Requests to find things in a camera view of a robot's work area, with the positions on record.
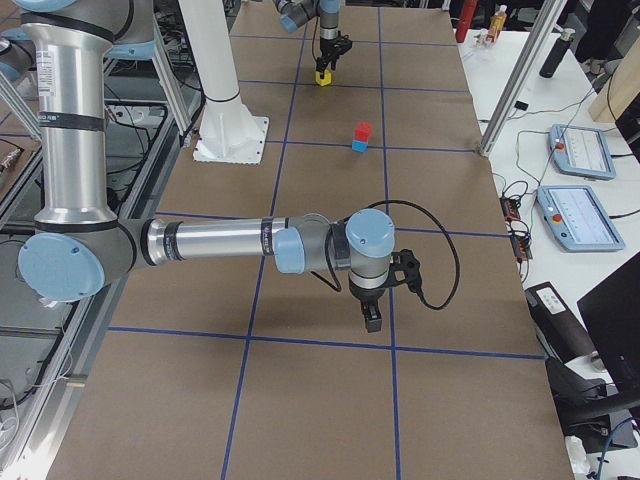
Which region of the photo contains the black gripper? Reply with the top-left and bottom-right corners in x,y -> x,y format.
349,279 -> 394,333
315,35 -> 345,75

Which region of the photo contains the teach pendant tablet far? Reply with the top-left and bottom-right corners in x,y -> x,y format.
549,124 -> 616,180

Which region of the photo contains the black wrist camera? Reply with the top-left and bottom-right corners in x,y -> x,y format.
391,249 -> 423,296
334,33 -> 352,57

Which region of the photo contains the teach pendant tablet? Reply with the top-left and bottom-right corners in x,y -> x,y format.
537,185 -> 625,252
549,124 -> 616,180

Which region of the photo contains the aluminium frame post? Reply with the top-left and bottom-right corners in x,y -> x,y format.
478,0 -> 567,157

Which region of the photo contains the black monitor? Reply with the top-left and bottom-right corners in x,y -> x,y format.
578,262 -> 639,389

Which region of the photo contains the yellow wooden cube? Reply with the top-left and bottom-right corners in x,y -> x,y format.
315,70 -> 332,87

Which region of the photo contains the blue wooden cube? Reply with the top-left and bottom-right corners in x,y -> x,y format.
351,140 -> 368,152

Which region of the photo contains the black water bottle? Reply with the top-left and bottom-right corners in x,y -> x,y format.
539,28 -> 576,79

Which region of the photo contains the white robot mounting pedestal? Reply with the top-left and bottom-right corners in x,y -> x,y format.
179,0 -> 269,165

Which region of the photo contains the red wooden cube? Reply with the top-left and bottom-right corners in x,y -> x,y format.
353,122 -> 373,143

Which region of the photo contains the teach pendant tablet near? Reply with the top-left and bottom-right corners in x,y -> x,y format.
537,185 -> 625,252

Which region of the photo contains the red cylinder bottle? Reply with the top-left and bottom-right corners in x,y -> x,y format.
455,0 -> 477,43

